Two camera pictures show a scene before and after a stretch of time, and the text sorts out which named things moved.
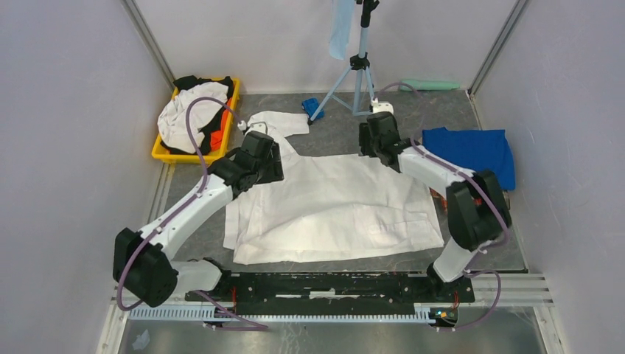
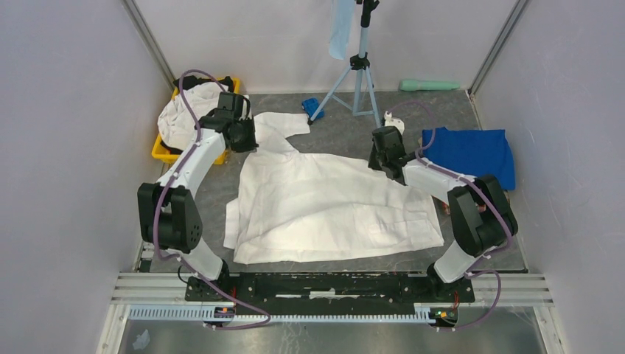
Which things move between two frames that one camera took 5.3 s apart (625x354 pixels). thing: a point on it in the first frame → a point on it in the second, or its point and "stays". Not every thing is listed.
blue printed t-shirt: x=477 y=150 stays
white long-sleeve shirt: x=326 y=206 stays
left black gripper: x=275 y=172 → x=250 y=144
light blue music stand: x=358 y=61 stays
